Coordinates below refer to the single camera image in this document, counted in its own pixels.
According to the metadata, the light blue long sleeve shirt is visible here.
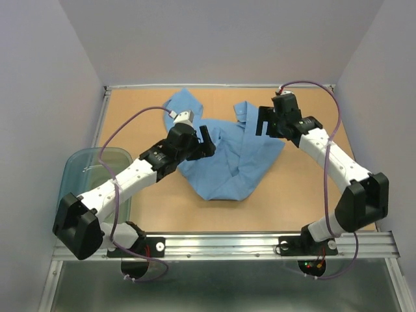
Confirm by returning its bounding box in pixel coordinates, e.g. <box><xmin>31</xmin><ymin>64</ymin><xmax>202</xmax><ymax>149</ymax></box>
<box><xmin>164</xmin><ymin>89</ymin><xmax>285</xmax><ymax>201</ymax></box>

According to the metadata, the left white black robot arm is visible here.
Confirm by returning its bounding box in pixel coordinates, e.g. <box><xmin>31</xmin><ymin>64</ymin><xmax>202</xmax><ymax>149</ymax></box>
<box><xmin>53</xmin><ymin>123</ymin><xmax>216</xmax><ymax>260</ymax></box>

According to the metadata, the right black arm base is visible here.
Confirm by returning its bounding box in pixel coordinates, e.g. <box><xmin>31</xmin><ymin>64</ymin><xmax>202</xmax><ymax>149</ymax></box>
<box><xmin>274</xmin><ymin>236</ymin><xmax>338</xmax><ymax>257</ymax></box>

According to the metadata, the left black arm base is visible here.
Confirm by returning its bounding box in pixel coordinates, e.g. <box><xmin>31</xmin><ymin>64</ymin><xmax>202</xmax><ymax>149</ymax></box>
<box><xmin>107</xmin><ymin>237</ymin><xmax>166</xmax><ymax>258</ymax></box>

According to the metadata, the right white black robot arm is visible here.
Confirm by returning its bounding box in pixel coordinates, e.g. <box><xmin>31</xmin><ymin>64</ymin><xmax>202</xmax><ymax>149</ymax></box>
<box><xmin>256</xmin><ymin>91</ymin><xmax>389</xmax><ymax>254</ymax></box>

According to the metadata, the clear blue plastic bin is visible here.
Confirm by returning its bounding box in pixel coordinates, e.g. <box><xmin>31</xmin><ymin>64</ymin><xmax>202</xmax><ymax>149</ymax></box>
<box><xmin>57</xmin><ymin>146</ymin><xmax>133</xmax><ymax>228</ymax></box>

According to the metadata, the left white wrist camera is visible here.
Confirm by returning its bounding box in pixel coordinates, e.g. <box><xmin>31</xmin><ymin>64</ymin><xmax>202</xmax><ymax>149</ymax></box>
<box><xmin>168</xmin><ymin>110</ymin><xmax>194</xmax><ymax>127</ymax></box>

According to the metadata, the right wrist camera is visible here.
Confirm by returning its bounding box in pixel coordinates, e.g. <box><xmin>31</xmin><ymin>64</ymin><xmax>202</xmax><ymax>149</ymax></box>
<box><xmin>275</xmin><ymin>86</ymin><xmax>293</xmax><ymax>96</ymax></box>

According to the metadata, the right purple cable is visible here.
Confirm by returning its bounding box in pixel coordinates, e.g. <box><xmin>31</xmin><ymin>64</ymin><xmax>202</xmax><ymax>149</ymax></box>
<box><xmin>276</xmin><ymin>80</ymin><xmax>360</xmax><ymax>282</ymax></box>

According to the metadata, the aluminium front rail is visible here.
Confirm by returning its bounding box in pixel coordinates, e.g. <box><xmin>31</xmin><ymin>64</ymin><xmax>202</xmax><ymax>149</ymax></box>
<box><xmin>53</xmin><ymin>231</ymin><xmax>400</xmax><ymax>261</ymax></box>

